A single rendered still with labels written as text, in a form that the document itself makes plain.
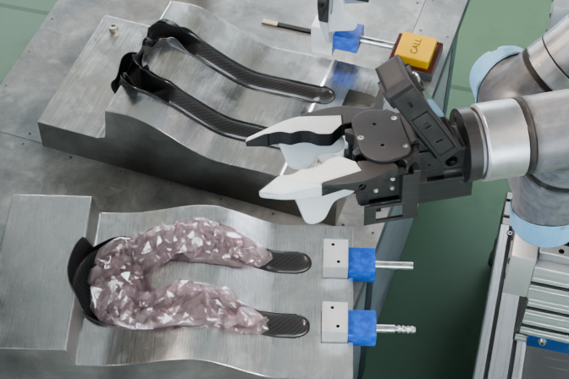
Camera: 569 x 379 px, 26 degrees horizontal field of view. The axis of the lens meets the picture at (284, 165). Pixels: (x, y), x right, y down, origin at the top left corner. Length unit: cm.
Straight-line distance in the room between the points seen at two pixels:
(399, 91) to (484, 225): 188
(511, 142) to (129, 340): 74
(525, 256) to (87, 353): 60
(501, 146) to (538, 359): 139
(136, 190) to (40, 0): 159
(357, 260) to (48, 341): 45
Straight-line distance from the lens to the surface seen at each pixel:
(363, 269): 178
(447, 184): 118
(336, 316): 171
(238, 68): 200
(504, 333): 251
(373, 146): 113
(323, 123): 116
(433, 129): 112
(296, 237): 182
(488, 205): 298
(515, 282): 171
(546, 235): 129
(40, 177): 200
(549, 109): 118
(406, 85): 108
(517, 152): 116
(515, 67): 133
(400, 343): 273
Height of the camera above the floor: 232
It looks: 50 degrees down
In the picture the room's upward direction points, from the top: straight up
